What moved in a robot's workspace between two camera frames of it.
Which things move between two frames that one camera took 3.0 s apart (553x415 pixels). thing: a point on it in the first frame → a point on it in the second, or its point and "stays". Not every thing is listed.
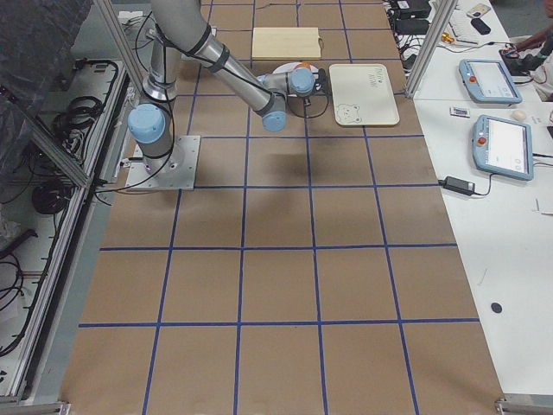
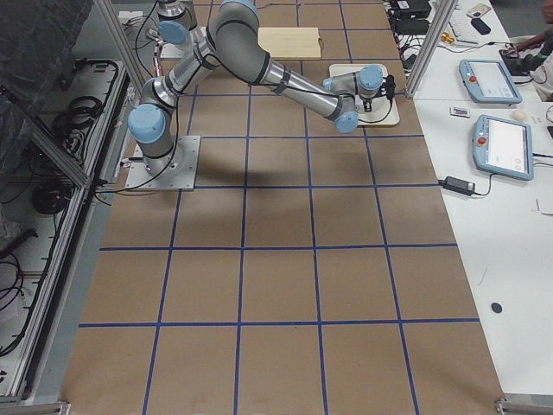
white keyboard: [462, 28] stays
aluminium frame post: [430, 47] stays
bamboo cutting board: [286, 42] stays
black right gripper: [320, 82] → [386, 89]
